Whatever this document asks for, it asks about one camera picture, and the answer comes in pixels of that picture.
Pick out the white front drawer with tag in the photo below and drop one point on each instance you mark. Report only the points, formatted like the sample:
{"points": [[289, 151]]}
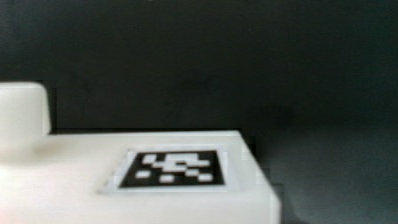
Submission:
{"points": [[124, 178]]}

